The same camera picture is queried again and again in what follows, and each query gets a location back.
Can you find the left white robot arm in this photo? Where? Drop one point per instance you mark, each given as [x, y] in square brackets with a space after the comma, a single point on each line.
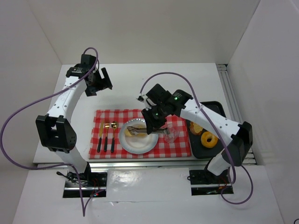
[54, 128]

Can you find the round bread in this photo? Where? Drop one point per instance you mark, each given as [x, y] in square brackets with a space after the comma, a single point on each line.
[130, 131]

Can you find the white plate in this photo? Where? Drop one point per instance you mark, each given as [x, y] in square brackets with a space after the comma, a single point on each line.
[135, 145]

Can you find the gold fork dark handle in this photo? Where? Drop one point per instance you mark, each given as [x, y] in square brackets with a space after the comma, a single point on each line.
[107, 126]

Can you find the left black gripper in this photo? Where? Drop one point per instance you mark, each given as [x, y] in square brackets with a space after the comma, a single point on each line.
[100, 81]

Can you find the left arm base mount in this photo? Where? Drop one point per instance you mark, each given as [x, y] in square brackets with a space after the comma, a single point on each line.
[95, 186]

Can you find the gold spoon dark handle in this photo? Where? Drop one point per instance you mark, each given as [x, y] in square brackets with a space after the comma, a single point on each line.
[114, 126]

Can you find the glazed yellow donut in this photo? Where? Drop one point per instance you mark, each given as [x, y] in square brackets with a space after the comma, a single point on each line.
[208, 140]

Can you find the gold knife dark handle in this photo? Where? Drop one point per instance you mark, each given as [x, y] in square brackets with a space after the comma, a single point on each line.
[100, 136]

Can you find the toasted bread slice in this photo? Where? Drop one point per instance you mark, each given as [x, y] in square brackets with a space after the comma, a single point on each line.
[195, 128]

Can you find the metal tongs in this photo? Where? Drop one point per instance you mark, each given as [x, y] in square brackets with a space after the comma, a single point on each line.
[163, 131]

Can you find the black tray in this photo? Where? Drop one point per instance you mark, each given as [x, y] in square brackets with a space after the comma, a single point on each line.
[198, 150]

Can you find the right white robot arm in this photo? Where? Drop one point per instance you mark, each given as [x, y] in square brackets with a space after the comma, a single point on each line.
[237, 138]

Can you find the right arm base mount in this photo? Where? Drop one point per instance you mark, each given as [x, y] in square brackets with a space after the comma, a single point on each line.
[204, 183]

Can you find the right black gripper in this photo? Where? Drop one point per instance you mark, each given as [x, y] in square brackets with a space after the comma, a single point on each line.
[151, 116]

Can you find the clear glass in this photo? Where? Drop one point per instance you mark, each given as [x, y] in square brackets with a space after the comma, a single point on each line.
[173, 133]

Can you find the red checkered cloth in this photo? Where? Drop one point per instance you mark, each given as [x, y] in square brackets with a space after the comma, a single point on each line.
[109, 141]

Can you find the aluminium rail frame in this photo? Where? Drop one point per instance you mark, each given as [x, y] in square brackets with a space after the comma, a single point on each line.
[209, 81]

